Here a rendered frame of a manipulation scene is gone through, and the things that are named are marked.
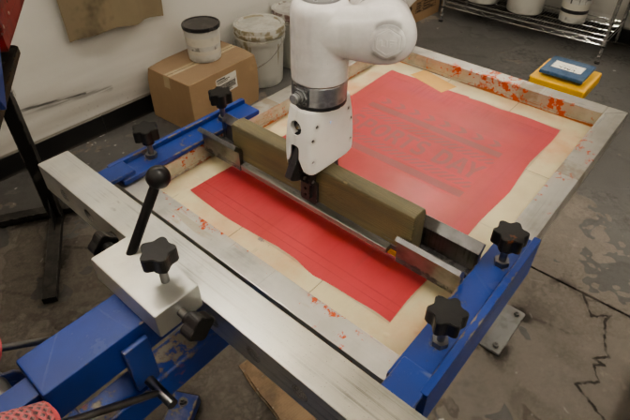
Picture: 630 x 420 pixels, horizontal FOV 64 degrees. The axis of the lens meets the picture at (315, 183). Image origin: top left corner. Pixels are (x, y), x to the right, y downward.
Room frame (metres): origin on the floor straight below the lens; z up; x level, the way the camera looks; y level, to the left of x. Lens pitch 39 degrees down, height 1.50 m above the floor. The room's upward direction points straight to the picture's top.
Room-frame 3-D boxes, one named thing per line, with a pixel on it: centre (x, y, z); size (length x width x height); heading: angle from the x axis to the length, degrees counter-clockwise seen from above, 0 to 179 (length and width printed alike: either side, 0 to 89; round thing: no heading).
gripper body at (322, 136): (0.61, -0.01, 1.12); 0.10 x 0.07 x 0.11; 139
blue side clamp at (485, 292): (0.39, -0.19, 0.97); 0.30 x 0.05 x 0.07; 139
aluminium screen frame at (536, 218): (0.76, -0.14, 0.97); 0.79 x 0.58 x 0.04; 139
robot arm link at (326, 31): (0.60, -0.04, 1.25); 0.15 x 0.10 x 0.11; 91
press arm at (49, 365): (0.33, 0.23, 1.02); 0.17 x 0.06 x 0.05; 139
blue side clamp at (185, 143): (0.76, 0.23, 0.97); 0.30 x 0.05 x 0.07; 139
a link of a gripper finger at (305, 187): (0.58, 0.02, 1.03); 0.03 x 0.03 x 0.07; 49
